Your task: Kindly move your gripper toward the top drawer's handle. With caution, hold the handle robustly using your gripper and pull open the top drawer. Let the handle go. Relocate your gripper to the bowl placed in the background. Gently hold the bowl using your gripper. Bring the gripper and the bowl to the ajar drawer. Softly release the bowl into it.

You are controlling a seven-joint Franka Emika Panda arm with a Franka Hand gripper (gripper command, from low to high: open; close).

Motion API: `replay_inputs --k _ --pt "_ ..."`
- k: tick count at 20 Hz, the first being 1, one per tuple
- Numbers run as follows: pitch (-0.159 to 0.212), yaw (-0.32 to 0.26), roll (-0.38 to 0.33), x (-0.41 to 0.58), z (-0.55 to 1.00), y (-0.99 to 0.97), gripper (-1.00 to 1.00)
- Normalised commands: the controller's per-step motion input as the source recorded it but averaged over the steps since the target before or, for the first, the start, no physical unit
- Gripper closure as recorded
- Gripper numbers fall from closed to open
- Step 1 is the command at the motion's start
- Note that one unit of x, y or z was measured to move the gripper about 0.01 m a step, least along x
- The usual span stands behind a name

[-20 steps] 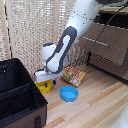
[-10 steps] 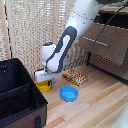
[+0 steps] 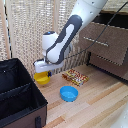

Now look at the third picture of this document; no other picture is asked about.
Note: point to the black fabric storage box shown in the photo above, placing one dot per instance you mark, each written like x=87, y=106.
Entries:
x=20, y=100

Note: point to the red yellow snack box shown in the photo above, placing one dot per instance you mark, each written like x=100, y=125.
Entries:
x=76, y=77

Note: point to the wide wooden post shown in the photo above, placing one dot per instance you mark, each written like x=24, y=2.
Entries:
x=54, y=13

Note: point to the dark wooden drawer cabinet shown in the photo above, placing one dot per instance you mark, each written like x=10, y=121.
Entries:
x=88, y=61

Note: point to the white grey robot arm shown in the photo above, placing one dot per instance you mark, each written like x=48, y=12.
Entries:
x=63, y=40

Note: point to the yellow plastic bowl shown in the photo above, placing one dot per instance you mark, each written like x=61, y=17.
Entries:
x=42, y=80

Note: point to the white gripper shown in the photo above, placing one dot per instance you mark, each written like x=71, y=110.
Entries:
x=45, y=66

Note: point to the bamboo blind curtain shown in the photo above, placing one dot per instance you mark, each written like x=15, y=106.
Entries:
x=26, y=26

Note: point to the thin wooden post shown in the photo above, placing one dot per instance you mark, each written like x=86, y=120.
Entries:
x=4, y=30

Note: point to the blue plastic bowl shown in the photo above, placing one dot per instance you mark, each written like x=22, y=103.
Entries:
x=69, y=94

